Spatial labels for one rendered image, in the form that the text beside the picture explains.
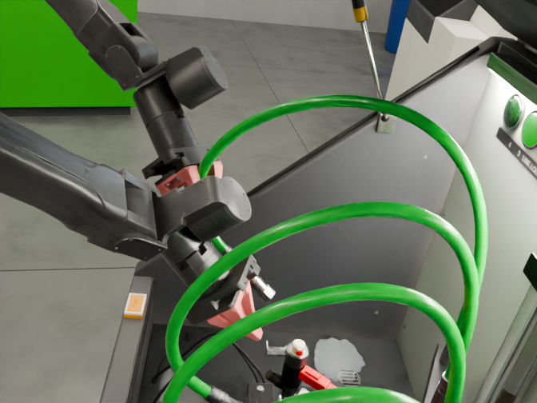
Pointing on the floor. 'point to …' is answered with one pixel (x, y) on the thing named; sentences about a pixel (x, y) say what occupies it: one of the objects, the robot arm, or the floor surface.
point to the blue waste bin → (395, 24)
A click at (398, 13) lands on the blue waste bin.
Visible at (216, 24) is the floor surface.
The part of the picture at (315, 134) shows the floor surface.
